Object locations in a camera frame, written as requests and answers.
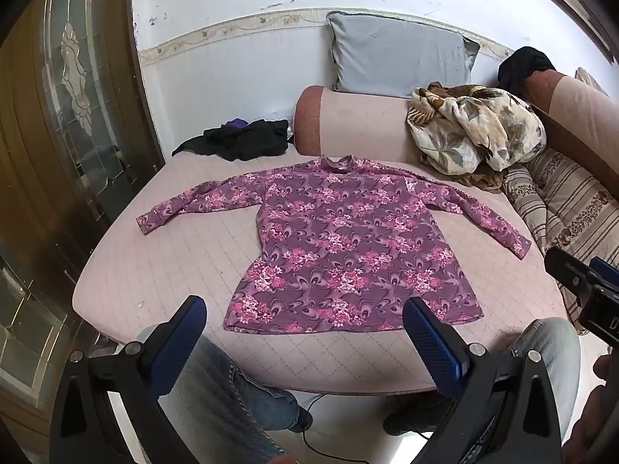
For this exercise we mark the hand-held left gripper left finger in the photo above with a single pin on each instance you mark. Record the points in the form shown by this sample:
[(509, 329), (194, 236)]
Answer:
[(180, 338)]

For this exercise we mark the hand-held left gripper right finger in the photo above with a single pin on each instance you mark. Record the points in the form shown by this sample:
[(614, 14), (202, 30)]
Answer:
[(433, 343)]

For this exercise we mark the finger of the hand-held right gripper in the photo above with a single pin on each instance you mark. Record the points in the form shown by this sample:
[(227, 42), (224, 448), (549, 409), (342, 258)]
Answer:
[(566, 270), (605, 268)]

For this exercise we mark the purple floral long-sleeve shirt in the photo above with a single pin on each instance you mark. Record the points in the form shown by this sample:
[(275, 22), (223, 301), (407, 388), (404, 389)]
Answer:
[(348, 241)]

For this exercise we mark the black clothes pile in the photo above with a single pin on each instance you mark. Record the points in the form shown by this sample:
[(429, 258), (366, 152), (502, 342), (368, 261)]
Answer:
[(246, 140)]

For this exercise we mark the person's right leg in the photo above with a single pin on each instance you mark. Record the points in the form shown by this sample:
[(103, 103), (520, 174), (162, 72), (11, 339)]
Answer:
[(546, 348)]

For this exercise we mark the person's leg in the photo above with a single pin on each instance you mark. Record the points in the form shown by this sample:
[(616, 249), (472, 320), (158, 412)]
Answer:
[(227, 396), (546, 348)]

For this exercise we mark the person's left leg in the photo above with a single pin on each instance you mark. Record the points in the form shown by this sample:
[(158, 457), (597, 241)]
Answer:
[(227, 396)]

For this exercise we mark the person's right shoe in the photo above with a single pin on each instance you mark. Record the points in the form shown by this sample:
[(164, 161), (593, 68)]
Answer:
[(411, 418)]

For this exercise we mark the person's shoe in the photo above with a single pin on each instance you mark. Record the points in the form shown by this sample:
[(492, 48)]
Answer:
[(301, 420), (411, 418)]

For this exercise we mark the person's left shoe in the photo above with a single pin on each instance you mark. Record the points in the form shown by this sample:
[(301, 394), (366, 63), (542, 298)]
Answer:
[(301, 420)]

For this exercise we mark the brown and pink headboard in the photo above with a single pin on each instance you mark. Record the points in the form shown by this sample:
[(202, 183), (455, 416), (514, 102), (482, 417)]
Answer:
[(580, 111)]

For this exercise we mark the cream floral blanket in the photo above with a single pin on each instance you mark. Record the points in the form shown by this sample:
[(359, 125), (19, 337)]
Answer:
[(476, 125)]

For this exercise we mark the black cloth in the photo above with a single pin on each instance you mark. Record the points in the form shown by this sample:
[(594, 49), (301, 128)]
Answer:
[(524, 65)]

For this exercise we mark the wooden door with glass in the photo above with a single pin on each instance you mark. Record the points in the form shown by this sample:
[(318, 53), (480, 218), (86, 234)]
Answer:
[(48, 154)]

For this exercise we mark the pink cylindrical bolster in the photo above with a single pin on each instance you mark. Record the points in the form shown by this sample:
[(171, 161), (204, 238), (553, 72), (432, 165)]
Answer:
[(353, 123)]

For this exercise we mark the grey pillow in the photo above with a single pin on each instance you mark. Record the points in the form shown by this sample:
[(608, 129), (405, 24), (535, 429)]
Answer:
[(396, 53)]

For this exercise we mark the wooden picture frame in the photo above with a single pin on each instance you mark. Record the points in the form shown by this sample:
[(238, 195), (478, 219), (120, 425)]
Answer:
[(570, 5)]

